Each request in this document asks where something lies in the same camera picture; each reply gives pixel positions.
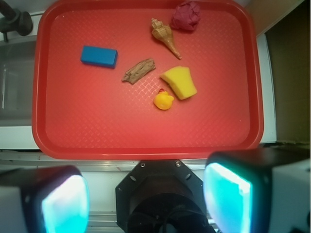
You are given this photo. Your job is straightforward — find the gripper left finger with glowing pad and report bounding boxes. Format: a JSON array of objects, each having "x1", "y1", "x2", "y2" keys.
[{"x1": 0, "y1": 166, "x2": 90, "y2": 233}]

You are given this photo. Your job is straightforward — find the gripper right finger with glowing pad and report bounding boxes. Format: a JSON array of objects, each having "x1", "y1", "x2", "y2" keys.
[{"x1": 203, "y1": 147, "x2": 311, "y2": 233}]

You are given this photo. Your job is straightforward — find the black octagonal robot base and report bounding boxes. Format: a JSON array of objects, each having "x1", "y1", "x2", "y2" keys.
[{"x1": 115, "y1": 160, "x2": 215, "y2": 233}]

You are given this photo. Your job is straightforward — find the yellow rubber duck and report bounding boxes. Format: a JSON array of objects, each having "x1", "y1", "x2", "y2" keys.
[{"x1": 153, "y1": 88, "x2": 175, "y2": 110}]

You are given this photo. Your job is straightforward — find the red plastic tray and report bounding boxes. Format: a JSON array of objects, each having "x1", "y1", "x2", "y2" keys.
[{"x1": 32, "y1": 0, "x2": 264, "y2": 160}]

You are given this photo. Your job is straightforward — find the yellow sponge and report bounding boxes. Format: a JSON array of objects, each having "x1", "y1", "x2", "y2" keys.
[{"x1": 160, "y1": 66, "x2": 197, "y2": 100}]

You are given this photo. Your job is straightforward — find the blue rectangular block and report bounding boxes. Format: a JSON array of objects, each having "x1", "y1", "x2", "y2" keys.
[{"x1": 80, "y1": 46, "x2": 118, "y2": 68}]

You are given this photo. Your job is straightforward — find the brown wood piece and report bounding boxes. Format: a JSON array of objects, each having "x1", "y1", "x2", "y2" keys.
[{"x1": 121, "y1": 58, "x2": 156, "y2": 84}]

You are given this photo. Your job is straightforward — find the dark metal clamp knob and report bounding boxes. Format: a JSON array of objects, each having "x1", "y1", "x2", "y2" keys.
[{"x1": 0, "y1": 0, "x2": 33, "y2": 43}]

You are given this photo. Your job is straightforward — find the tan spiral seashell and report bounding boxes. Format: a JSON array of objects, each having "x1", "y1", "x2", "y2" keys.
[{"x1": 151, "y1": 18, "x2": 182, "y2": 60}]

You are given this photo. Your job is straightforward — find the crumpled red paper ball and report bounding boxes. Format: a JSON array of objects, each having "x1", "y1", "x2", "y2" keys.
[{"x1": 171, "y1": 0, "x2": 201, "y2": 31}]

